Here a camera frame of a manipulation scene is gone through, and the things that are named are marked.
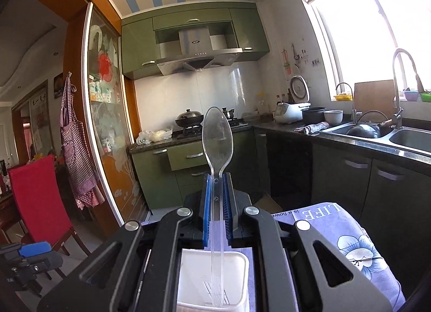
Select tall steel faucet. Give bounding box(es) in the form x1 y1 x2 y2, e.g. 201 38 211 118
391 48 425 129

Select white rice cooker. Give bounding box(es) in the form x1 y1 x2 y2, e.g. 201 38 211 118
274 75 312 125

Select green lower cabinet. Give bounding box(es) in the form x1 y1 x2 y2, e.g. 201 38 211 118
130 129 270 211

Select window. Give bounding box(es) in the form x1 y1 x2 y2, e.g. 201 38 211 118
290 0 431 97

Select small steel faucet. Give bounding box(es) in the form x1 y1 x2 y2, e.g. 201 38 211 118
335 82 359 124

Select checkered apron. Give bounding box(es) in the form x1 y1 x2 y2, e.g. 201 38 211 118
60 73 105 211

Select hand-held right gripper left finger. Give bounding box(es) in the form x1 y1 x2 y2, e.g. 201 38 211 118
37 173 213 312

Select clear plastic spoon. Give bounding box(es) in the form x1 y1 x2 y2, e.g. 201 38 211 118
201 106 234 307

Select dark lower cabinets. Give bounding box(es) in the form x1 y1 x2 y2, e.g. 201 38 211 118
252 126 431 299

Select red chair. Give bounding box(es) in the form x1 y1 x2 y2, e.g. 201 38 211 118
7 155 91 265

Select white plastic utensil holder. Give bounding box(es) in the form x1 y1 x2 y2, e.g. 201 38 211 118
176 248 250 312

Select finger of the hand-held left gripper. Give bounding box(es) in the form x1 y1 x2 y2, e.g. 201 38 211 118
18 241 53 259
20 251 64 274

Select printed glass sliding door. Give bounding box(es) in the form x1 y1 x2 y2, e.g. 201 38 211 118
82 2 149 228

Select wall poster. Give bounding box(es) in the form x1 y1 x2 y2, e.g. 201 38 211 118
29 91 52 161

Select patterned dish rag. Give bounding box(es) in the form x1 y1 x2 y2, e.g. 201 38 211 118
294 122 329 135

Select black inner pot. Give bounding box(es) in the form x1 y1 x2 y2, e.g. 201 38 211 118
301 107 327 126

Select steel double sink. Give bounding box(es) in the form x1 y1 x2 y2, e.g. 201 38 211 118
319 120 431 164

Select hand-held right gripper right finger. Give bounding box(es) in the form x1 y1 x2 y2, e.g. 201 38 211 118
222 173 393 312

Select green upper cabinets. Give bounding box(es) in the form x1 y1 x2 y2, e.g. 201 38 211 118
120 2 270 80

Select purple floral tablecloth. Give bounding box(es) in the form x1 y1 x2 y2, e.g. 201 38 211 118
207 201 406 312

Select white plastic bag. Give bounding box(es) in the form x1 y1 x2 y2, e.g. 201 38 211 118
136 126 174 146

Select white bowl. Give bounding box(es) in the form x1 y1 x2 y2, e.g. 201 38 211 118
324 110 344 125

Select cardboard box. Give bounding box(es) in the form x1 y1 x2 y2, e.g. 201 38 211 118
252 192 284 215

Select wooden cutting board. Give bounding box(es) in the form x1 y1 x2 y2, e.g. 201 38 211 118
353 79 398 120

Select gas stove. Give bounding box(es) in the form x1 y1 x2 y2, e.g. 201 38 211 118
173 119 250 138

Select steel range hood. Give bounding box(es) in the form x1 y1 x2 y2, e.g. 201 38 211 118
155 27 244 77

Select black wok with lid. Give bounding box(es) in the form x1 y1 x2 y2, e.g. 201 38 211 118
176 108 205 128

